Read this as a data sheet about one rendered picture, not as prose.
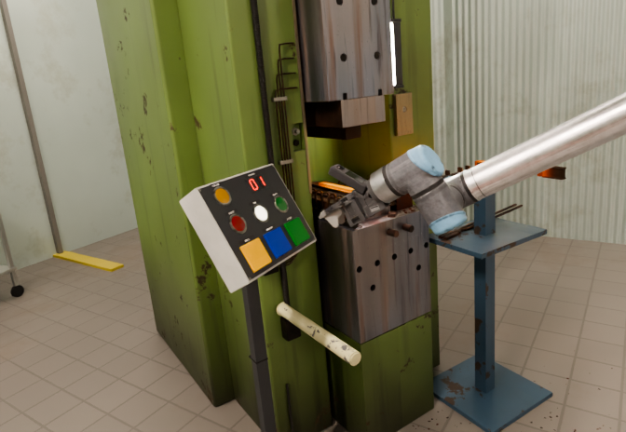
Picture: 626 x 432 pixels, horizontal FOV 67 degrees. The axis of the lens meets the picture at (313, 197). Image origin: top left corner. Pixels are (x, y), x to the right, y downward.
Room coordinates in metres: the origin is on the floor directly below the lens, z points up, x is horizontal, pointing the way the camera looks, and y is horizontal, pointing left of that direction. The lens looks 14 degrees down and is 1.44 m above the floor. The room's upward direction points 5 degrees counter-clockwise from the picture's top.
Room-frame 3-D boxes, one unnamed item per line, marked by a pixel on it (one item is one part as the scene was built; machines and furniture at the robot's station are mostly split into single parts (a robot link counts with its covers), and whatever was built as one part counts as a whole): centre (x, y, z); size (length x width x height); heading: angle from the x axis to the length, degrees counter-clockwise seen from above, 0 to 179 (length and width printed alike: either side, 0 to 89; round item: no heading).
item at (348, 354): (1.45, 0.03, 0.62); 0.44 x 0.05 x 0.05; 33
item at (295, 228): (1.36, 0.06, 1.01); 0.07 x 0.05 x 0.07; 148
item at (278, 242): (1.28, 0.11, 1.01); 0.07 x 0.05 x 0.07; 148
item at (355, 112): (1.89, -0.10, 1.32); 0.42 x 0.20 x 0.10; 33
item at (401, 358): (1.93, -0.14, 0.23); 0.56 x 0.38 x 0.47; 33
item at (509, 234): (1.88, -0.70, 0.75); 0.40 x 0.30 x 0.02; 121
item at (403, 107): (1.99, -0.40, 1.27); 0.09 x 0.02 x 0.17; 123
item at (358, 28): (1.91, -0.13, 1.56); 0.42 x 0.39 x 0.40; 33
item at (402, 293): (1.93, -0.14, 0.69); 0.56 x 0.38 x 0.45; 33
